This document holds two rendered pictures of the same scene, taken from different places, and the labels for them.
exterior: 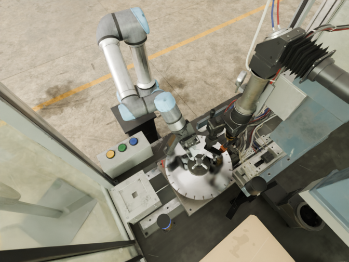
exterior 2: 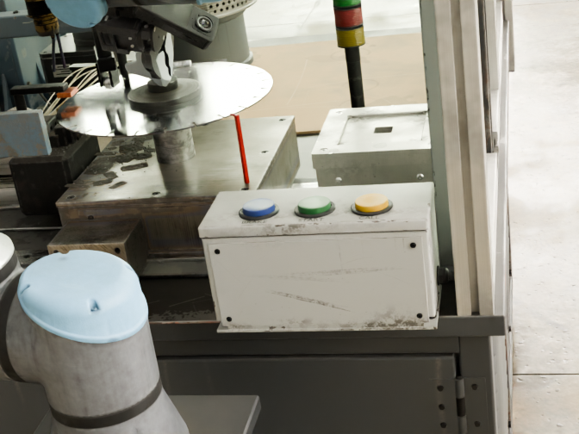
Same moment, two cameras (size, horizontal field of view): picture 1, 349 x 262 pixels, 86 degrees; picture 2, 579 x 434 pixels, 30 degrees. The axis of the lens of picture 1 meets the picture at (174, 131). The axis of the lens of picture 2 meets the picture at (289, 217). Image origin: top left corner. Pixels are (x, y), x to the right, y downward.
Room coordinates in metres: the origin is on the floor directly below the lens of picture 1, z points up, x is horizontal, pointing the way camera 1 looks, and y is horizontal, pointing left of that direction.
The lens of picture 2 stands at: (1.32, 1.11, 1.44)
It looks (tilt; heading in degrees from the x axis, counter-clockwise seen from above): 24 degrees down; 224
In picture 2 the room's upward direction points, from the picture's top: 8 degrees counter-clockwise
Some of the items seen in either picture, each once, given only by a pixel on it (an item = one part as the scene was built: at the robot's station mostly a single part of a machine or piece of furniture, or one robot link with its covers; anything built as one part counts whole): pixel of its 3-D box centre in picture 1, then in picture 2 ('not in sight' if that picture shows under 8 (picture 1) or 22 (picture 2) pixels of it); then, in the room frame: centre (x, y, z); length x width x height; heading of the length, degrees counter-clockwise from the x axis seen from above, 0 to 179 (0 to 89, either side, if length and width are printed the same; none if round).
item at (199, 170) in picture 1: (198, 164); (163, 88); (0.30, -0.11, 0.96); 0.11 x 0.11 x 0.03
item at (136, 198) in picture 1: (137, 197); (388, 176); (0.19, 0.21, 0.82); 0.18 x 0.18 x 0.15; 30
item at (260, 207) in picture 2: (133, 141); (259, 211); (0.48, 0.23, 0.90); 0.04 x 0.04 x 0.02
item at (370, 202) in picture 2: (110, 154); (371, 207); (0.40, 0.35, 0.90); 0.04 x 0.04 x 0.02
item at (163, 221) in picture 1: (163, 221); not in sight; (0.05, 0.05, 1.14); 0.05 x 0.04 x 0.03; 30
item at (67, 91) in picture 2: (228, 145); (46, 106); (0.40, -0.28, 0.95); 0.10 x 0.03 x 0.07; 120
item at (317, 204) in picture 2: (122, 147); (314, 209); (0.44, 0.29, 0.90); 0.04 x 0.04 x 0.02
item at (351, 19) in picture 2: not in sight; (348, 15); (0.05, 0.05, 1.02); 0.05 x 0.04 x 0.03; 30
